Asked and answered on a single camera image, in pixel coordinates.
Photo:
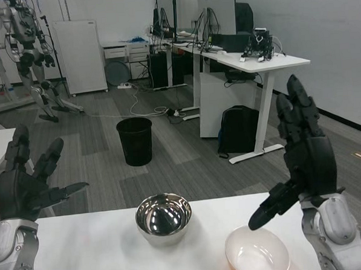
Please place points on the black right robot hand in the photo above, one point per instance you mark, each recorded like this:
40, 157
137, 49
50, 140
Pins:
312, 164

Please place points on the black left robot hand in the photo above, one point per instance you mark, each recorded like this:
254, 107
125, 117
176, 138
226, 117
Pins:
17, 195

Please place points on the white and orange plastic bowl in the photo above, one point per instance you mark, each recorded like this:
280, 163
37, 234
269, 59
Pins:
256, 255

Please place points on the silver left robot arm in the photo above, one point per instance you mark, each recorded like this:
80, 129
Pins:
11, 249

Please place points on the shiny steel bowl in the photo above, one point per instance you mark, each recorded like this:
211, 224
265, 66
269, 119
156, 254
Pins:
163, 217

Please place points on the black backpack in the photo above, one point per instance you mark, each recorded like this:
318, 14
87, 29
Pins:
239, 129

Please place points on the white standing desk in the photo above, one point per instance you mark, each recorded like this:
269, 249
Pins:
270, 63

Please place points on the black trash bin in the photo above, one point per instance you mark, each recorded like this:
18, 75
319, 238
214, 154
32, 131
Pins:
135, 143

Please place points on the small black desktop robot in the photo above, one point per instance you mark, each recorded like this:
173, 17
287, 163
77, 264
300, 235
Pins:
259, 44

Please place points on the black box on desk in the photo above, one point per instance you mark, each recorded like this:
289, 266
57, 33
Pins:
231, 42

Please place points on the black floor power adapter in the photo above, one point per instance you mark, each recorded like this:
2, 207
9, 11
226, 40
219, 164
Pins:
173, 112

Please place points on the black tripod stand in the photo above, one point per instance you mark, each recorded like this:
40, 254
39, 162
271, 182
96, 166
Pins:
55, 51

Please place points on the white power strip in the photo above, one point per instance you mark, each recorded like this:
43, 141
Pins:
124, 85

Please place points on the white board panel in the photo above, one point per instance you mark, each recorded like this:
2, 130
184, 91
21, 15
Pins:
81, 55

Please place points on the round grey tray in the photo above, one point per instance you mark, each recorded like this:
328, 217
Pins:
116, 71

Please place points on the black office chair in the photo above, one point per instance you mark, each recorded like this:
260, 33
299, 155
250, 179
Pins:
244, 18

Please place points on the silver humanoid robot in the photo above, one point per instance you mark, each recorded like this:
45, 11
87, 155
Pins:
23, 31

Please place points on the black computer tower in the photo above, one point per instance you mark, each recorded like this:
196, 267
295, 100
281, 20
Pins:
158, 71
177, 67

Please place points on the white drawer cabinet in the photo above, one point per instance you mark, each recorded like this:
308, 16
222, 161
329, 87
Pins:
136, 51

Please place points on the blue small items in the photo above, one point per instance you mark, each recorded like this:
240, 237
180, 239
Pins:
136, 38

